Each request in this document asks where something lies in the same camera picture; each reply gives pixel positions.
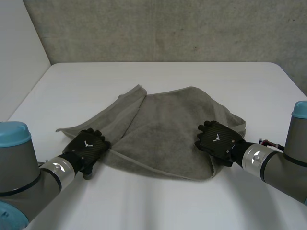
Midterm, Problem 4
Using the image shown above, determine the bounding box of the grey towel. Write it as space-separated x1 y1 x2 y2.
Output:
55 83 247 180

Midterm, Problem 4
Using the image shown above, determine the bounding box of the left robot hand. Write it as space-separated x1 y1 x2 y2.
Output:
59 128 112 180

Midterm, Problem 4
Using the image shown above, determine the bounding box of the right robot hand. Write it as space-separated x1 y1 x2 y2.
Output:
195 120 247 168

